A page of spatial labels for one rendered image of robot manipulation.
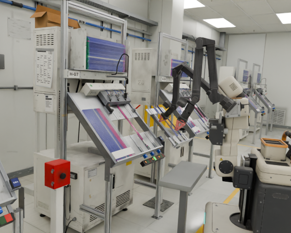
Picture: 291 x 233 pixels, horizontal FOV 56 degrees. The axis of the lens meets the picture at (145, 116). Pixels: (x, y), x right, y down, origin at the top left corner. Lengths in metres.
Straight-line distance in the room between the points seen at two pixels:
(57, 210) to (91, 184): 0.51
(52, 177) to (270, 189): 1.40
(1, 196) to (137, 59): 2.56
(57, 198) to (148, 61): 2.17
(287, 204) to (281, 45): 7.99
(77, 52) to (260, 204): 1.77
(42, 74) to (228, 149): 1.63
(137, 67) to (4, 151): 1.94
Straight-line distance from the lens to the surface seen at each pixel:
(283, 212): 2.11
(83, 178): 2.29
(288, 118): 9.68
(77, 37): 2.38
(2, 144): 3.74
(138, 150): 2.30
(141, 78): 3.56
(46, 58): 2.48
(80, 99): 2.33
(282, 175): 2.02
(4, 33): 3.69
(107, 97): 2.45
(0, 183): 1.57
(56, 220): 1.98
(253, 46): 9.91
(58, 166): 1.82
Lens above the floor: 1.33
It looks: 8 degrees down
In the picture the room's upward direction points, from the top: 3 degrees clockwise
